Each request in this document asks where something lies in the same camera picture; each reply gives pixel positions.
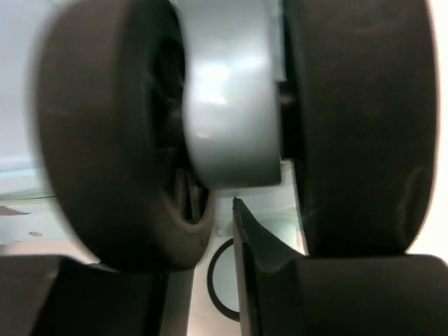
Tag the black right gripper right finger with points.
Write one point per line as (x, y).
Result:
(282, 292)

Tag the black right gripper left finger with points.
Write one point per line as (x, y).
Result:
(57, 295)

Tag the light blue hard-shell suitcase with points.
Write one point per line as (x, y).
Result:
(141, 111)

